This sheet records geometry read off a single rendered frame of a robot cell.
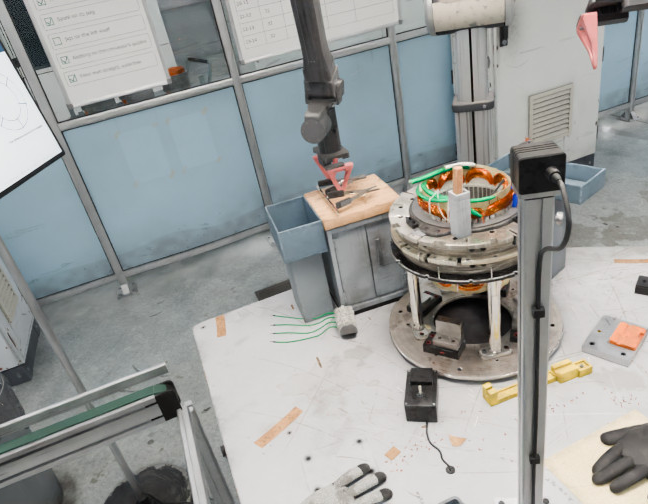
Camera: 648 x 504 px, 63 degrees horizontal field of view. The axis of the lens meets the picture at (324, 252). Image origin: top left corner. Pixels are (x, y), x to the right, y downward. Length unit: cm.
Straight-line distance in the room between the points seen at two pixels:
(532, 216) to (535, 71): 292
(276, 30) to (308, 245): 209
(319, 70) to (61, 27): 203
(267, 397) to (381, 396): 25
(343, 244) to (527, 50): 235
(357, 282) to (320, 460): 47
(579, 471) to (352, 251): 65
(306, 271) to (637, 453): 76
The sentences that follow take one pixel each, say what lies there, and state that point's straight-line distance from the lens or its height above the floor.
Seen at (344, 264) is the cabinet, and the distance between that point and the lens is 129.
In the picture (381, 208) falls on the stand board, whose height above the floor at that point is 106.
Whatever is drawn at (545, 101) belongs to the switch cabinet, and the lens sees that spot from 357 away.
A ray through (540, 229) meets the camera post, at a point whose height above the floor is 131.
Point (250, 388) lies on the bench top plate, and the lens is 124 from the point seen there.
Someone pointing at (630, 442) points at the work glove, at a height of 80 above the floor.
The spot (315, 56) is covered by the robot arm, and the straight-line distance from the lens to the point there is 118.
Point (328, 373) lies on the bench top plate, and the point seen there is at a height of 78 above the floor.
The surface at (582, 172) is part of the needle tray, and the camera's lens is 138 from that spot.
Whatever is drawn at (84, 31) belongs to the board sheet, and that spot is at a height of 147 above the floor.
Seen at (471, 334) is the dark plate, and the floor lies 78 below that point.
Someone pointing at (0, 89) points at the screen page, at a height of 145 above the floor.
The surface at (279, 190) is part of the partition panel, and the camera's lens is 341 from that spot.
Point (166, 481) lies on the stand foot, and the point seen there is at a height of 2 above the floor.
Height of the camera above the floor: 160
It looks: 29 degrees down
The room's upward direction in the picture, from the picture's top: 12 degrees counter-clockwise
